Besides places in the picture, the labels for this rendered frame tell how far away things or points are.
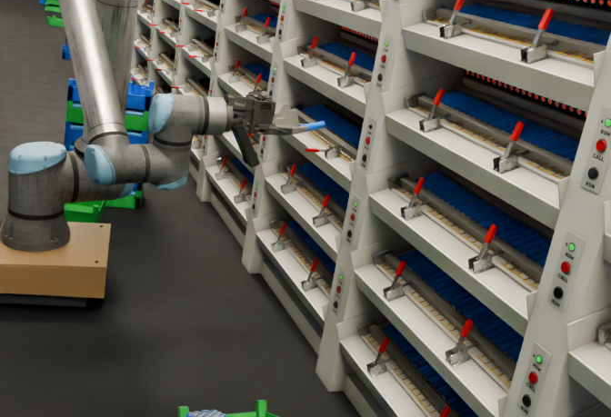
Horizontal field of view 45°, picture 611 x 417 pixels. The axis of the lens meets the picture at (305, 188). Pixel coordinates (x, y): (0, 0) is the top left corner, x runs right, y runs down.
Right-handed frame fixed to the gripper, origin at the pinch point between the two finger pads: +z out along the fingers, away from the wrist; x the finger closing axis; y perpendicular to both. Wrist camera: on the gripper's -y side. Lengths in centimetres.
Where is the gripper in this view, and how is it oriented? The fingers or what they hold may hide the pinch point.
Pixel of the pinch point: (300, 129)
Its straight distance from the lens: 182.7
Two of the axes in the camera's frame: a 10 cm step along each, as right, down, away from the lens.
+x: -3.6, -3.3, 8.7
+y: 1.5, -9.4, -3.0
